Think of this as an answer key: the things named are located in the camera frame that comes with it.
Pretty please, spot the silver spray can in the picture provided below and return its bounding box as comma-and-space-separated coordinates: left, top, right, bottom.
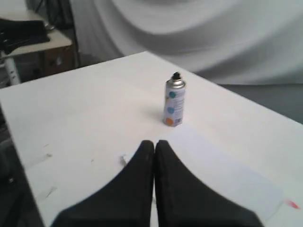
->
163, 72, 186, 127

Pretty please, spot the background desk with equipment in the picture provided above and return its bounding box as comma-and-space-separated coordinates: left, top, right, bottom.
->
0, 0, 75, 85

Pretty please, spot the white paper stack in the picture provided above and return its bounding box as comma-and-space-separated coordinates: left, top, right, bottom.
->
129, 123, 285, 222

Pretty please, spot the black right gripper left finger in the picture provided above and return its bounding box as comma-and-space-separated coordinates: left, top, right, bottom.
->
52, 140, 154, 227

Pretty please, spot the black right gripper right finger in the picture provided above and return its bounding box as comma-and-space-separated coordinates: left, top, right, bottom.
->
154, 140, 263, 227

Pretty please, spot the white backdrop cloth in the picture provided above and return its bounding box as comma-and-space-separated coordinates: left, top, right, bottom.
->
71, 0, 303, 85

